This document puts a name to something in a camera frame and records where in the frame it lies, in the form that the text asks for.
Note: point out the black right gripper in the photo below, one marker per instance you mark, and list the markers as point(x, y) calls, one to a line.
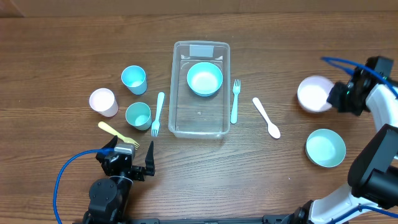
point(336, 96)

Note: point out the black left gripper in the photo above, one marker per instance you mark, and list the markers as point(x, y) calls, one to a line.
point(139, 172)

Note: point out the pink plastic bowl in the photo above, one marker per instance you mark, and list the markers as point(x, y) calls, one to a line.
point(312, 94)

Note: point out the light blue plastic fork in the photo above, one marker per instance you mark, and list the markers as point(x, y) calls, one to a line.
point(156, 124)

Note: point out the green plastic cup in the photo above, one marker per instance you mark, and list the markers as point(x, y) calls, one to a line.
point(138, 115)

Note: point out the green plastic bowl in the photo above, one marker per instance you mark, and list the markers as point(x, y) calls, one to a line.
point(325, 148)

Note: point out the pink plastic cup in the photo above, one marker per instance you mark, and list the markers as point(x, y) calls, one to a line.
point(104, 102)

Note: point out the blue plastic cup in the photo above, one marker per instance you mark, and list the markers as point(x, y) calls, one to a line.
point(134, 78)

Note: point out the blue plastic bowl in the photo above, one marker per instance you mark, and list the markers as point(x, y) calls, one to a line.
point(204, 78)

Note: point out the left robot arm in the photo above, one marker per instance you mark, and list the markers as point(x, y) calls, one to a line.
point(109, 197)

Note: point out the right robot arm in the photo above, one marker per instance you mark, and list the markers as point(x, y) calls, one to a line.
point(372, 180)

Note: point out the clear plastic container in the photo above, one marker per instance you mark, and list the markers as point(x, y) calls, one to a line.
point(199, 105)

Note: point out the yellow plastic fork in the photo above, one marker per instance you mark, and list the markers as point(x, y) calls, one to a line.
point(105, 127)

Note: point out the pink plastic spoon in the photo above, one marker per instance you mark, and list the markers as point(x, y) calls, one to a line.
point(271, 127)

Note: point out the green plastic fork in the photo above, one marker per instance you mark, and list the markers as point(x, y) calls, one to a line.
point(236, 92)

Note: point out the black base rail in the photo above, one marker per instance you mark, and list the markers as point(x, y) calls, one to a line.
point(266, 219)

